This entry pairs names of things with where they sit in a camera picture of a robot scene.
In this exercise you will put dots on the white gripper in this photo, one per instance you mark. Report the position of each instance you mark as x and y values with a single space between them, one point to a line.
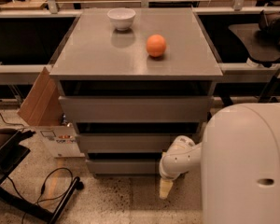
168 172

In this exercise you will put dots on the grey bottom drawer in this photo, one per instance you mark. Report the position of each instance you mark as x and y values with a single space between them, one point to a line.
123 167

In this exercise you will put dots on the grey drawer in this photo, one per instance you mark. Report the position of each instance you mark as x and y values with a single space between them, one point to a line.
135 109
124 143
123 167

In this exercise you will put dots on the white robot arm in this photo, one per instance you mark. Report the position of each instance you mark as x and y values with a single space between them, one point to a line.
240 165

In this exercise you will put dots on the grey middle drawer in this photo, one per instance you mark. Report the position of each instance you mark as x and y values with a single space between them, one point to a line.
124 143

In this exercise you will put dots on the grey drawer cabinet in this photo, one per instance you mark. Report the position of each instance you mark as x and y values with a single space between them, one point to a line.
98 61

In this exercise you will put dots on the grey top drawer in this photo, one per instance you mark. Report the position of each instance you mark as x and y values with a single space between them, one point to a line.
135 109

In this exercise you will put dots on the open cardboard box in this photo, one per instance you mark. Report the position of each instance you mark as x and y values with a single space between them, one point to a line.
41 110

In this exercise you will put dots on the orange ball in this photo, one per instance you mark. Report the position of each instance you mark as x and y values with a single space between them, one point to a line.
156 45

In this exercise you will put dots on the white ceramic bowl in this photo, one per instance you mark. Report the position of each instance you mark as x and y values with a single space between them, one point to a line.
121 18

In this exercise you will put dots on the black office chair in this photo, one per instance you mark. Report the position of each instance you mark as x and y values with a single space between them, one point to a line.
261 39

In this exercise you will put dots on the black table leg frame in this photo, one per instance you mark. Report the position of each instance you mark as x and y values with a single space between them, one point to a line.
262 83

